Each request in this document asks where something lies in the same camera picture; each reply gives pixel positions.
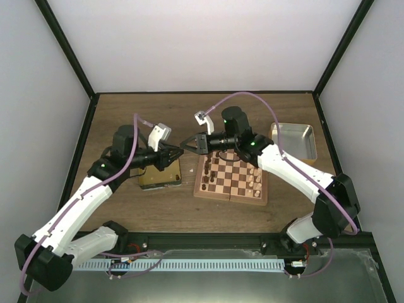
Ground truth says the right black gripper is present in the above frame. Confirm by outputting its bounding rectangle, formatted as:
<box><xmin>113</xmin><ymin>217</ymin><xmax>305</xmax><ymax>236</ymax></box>
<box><xmin>181</xmin><ymin>132</ymin><xmax>238</xmax><ymax>156</ymax></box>

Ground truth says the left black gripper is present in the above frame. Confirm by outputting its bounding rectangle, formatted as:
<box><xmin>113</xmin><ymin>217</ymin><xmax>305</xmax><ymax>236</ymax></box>
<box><xmin>128</xmin><ymin>142</ymin><xmax>184</xmax><ymax>172</ymax></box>

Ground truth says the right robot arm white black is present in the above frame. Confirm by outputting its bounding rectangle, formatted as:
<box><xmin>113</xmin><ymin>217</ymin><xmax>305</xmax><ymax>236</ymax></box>
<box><xmin>180</xmin><ymin>106</ymin><xmax>360</xmax><ymax>254</ymax></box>

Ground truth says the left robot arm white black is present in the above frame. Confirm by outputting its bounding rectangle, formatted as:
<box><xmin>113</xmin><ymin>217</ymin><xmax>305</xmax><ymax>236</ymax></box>
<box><xmin>15</xmin><ymin>123</ymin><xmax>183</xmax><ymax>291</ymax></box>

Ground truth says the gold tin with dark pieces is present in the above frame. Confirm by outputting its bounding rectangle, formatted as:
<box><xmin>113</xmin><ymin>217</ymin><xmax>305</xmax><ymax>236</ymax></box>
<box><xmin>138</xmin><ymin>160</ymin><xmax>182</xmax><ymax>191</ymax></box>

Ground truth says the wooden chess board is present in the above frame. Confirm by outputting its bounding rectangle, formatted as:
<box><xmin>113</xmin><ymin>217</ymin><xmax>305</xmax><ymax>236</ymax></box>
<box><xmin>194</xmin><ymin>150</ymin><xmax>268</xmax><ymax>206</ymax></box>

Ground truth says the row of white chess pieces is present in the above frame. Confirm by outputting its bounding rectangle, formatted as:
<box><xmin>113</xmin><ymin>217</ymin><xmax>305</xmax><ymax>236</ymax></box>
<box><xmin>246</xmin><ymin>167</ymin><xmax>263</xmax><ymax>199</ymax></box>

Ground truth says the silver tin yellow rim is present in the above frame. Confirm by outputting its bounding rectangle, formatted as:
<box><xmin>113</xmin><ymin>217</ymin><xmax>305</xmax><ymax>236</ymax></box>
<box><xmin>269</xmin><ymin>122</ymin><xmax>318</xmax><ymax>166</ymax></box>

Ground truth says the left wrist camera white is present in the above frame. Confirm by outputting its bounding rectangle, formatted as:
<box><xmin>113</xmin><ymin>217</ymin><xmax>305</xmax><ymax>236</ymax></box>
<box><xmin>148</xmin><ymin>123</ymin><xmax>172</xmax><ymax>152</ymax></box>

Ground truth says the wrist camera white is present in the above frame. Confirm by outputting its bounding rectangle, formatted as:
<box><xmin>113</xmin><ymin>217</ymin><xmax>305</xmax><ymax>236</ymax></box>
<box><xmin>194</xmin><ymin>111</ymin><xmax>215</xmax><ymax>135</ymax></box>
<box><xmin>148</xmin><ymin>123</ymin><xmax>172</xmax><ymax>152</ymax></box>

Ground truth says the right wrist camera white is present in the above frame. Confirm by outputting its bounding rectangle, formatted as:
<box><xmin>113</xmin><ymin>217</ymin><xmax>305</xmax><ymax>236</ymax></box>
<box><xmin>194</xmin><ymin>111</ymin><xmax>215</xmax><ymax>135</ymax></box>

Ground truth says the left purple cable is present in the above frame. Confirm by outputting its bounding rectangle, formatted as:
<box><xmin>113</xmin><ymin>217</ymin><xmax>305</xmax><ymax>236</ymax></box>
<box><xmin>19</xmin><ymin>113</ymin><xmax>163</xmax><ymax>296</ymax></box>

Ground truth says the purple cable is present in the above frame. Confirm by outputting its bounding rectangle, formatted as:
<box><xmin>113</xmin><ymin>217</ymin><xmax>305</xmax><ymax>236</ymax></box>
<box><xmin>205</xmin><ymin>91</ymin><xmax>359</xmax><ymax>279</ymax></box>
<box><xmin>19</xmin><ymin>113</ymin><xmax>163</xmax><ymax>296</ymax></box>

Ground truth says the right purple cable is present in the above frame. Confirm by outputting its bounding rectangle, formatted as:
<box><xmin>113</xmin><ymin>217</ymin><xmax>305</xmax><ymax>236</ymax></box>
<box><xmin>205</xmin><ymin>91</ymin><xmax>359</xmax><ymax>279</ymax></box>

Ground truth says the light blue cable duct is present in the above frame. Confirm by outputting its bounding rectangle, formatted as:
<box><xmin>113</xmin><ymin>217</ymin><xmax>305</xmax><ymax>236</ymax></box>
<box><xmin>76</xmin><ymin>259</ymin><xmax>285</xmax><ymax>273</ymax></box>

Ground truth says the black aluminium frame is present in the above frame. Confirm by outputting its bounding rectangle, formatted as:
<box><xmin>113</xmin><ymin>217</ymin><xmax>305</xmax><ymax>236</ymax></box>
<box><xmin>17</xmin><ymin>0</ymin><xmax>397</xmax><ymax>303</ymax></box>

